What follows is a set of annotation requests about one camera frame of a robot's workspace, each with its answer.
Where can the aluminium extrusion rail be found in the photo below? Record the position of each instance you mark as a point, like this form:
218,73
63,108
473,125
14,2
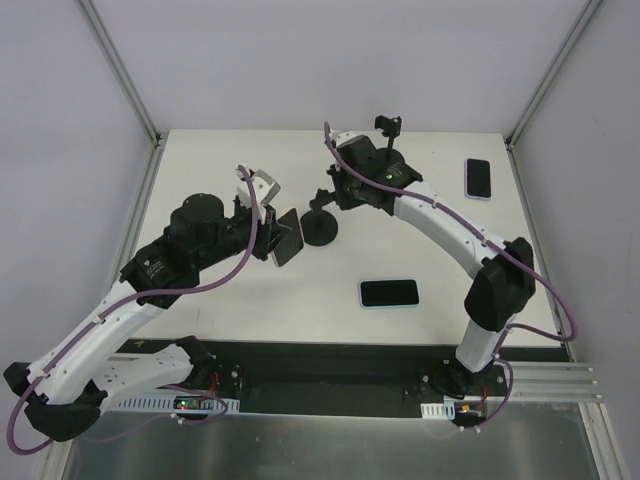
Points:
556,382

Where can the right white slotted cable duct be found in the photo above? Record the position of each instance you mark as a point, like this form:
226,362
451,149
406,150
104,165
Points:
438,411

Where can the black round-base phone stand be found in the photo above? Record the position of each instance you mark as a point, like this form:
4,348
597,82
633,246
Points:
319,227

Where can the left aluminium frame post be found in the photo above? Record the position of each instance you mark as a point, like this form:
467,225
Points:
118,68

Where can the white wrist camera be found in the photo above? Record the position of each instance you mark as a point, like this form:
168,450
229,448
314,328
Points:
343,138
266,188

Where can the left white slotted cable duct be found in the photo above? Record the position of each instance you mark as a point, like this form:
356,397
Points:
176,403

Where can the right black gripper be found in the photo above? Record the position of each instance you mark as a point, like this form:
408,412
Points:
338,185

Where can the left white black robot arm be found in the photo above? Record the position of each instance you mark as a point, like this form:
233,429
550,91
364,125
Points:
66,391

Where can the black phone blue case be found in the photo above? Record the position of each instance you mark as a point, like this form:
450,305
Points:
397,293

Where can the right aluminium frame post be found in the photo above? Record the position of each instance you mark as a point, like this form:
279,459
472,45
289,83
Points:
578,29

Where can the black phone cream case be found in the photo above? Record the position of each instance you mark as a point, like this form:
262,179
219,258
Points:
290,240

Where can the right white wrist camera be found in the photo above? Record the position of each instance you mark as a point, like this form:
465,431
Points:
343,138

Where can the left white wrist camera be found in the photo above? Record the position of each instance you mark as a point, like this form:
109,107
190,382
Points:
266,188

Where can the black phone lavender case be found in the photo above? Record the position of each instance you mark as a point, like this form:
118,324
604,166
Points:
478,179

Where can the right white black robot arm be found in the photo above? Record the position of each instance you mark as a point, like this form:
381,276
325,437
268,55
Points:
501,271

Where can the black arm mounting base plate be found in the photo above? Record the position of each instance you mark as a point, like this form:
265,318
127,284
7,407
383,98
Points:
382,381

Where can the aluminium frame post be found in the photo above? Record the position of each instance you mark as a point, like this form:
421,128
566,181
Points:
578,29
118,68

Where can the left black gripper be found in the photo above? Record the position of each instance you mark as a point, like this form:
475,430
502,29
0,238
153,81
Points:
270,233

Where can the white slotted cable duct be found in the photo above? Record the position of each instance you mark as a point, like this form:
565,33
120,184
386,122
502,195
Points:
438,411
176,403

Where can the black rear phone stand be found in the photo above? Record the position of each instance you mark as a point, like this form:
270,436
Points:
390,128

